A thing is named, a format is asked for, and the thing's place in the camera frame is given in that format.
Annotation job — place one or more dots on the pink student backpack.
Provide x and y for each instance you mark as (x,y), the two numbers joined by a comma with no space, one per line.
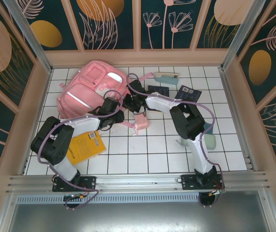
(80,96)

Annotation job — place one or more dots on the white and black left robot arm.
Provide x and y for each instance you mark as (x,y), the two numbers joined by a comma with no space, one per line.
(64,168)

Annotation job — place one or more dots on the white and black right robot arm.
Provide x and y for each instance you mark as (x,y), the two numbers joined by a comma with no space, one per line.
(201,149)

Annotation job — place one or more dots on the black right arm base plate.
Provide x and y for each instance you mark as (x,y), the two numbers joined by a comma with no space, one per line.
(188,183)

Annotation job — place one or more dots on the yellow paperback book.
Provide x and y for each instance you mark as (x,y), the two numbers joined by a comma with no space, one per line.
(87,147)

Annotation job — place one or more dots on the small circuit board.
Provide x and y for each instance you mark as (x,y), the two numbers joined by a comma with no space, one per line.
(216,192)
(76,197)

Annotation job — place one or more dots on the mint green pouch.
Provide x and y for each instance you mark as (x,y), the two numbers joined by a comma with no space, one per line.
(210,142)

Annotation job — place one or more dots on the aluminium side rail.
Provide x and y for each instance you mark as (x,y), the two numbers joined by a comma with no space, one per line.
(24,169)
(235,113)

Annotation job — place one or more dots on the dark blue notebook with codes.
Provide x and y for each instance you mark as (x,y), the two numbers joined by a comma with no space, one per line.
(188,94)

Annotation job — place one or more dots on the small pink box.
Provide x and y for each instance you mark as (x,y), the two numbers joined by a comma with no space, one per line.
(141,122)

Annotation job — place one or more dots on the aluminium mounting rail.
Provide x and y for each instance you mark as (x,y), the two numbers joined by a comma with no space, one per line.
(138,181)

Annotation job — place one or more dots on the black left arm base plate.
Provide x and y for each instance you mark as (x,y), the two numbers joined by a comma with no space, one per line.
(89,182)

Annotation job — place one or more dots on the teal blue pencil case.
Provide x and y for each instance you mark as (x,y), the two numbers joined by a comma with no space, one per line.
(167,81)

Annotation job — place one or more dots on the aluminium corner post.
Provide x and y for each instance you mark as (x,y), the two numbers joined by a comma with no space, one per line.
(241,36)
(29,36)

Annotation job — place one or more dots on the white and blue stapler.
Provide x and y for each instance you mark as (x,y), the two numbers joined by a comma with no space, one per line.
(164,74)

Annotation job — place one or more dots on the grey metal sheet panel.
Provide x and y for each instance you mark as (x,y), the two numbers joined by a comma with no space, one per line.
(138,217)

